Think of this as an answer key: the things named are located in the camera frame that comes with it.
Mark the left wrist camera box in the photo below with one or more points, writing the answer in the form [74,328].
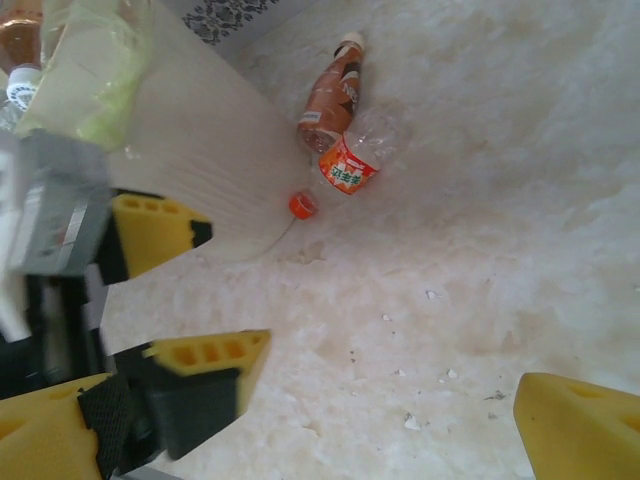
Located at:
[60,210]

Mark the orange-cap orange-label clear bottle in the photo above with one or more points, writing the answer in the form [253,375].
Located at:
[347,170]

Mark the amber tea bottle red label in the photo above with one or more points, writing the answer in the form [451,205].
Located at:
[20,40]

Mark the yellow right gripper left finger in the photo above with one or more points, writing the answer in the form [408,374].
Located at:
[40,440]

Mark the brown coffee bottle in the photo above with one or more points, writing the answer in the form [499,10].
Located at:
[330,100]

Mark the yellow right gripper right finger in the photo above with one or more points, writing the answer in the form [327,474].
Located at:
[590,435]

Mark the cream plastic bin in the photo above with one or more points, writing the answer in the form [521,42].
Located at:
[210,150]

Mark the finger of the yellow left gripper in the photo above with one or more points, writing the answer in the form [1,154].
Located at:
[155,235]
[210,390]

